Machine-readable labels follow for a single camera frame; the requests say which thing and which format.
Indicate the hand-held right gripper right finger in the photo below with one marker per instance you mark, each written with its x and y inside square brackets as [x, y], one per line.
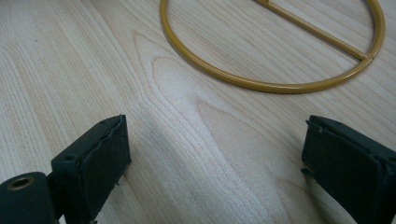
[348, 165]

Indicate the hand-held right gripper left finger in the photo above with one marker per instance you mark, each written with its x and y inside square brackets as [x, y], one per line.
[93, 165]

